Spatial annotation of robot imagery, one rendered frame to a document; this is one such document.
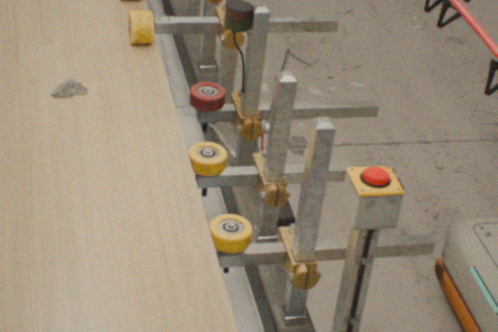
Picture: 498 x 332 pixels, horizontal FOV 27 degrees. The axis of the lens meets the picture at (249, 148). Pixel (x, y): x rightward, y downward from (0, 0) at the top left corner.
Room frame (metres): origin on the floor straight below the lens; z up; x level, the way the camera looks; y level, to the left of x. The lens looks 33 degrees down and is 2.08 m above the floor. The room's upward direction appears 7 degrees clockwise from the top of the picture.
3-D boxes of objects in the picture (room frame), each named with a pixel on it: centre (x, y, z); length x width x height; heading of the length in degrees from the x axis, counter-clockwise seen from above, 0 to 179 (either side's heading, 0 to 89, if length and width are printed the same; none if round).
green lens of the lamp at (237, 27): (1.99, 0.06, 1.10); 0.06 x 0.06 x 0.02
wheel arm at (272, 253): (1.58, -0.17, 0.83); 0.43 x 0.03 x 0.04; 105
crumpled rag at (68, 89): (1.96, 0.42, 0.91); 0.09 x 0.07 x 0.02; 133
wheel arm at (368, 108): (2.07, -0.08, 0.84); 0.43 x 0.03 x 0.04; 105
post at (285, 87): (1.77, -0.06, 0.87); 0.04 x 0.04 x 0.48; 15
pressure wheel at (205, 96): (2.02, 0.11, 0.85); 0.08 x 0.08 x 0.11
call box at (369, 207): (1.28, -0.19, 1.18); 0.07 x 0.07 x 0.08; 15
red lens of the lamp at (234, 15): (1.99, 0.06, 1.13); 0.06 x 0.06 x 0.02
